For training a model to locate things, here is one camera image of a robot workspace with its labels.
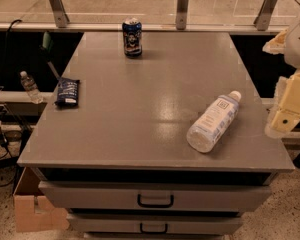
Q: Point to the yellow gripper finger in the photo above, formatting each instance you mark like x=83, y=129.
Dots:
x=277, y=44
x=284, y=115

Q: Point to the clear blue-label plastic bottle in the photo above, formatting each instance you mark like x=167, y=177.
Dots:
x=212, y=124

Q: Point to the blue rxbar blueberry packet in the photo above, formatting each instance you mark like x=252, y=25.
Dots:
x=67, y=92

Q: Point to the small water bottle on ledge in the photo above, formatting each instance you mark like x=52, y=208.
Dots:
x=31, y=87

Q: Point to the blue soda can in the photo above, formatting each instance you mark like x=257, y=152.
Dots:
x=132, y=36

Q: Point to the grey drawer cabinet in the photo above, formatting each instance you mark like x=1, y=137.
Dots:
x=133, y=116

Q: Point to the lower grey drawer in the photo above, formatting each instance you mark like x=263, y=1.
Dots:
x=153, y=224

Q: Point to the grey drawer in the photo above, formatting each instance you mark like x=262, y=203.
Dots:
x=151, y=196
x=153, y=224

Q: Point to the upper grey drawer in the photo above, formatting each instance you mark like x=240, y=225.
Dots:
x=151, y=196

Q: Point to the cardboard box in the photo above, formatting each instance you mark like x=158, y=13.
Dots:
x=33, y=211

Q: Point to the middle metal bracket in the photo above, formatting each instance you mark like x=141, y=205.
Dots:
x=181, y=14

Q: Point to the left metal bracket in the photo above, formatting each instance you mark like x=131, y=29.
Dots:
x=59, y=13

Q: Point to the green-handled tool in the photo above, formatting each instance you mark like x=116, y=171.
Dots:
x=45, y=48

